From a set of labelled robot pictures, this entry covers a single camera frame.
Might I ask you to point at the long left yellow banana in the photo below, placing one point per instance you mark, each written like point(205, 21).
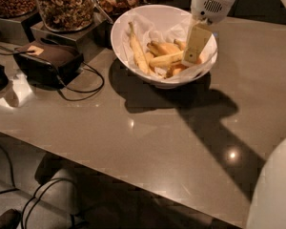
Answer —
point(138, 54)

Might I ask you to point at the right metal jar stand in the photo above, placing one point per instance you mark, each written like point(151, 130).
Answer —
point(90, 42)

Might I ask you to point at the white ceramic bowl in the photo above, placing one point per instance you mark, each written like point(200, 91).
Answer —
point(162, 45)

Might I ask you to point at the dark object bottom left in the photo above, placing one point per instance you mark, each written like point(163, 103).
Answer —
point(10, 219)

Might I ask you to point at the left metal jar stand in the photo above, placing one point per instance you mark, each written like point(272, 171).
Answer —
point(17, 30)

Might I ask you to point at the orange fruit in bowl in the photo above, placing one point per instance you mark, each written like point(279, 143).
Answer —
point(176, 69)

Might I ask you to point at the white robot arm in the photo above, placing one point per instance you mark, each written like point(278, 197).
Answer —
point(253, 65)

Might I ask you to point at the glass jar of mixed nuts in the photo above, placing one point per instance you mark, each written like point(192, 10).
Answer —
point(66, 15)

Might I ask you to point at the metal jar stand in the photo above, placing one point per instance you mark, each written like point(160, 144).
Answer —
point(90, 42)
point(17, 30)

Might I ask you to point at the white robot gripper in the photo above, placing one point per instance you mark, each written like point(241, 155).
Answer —
point(211, 6)

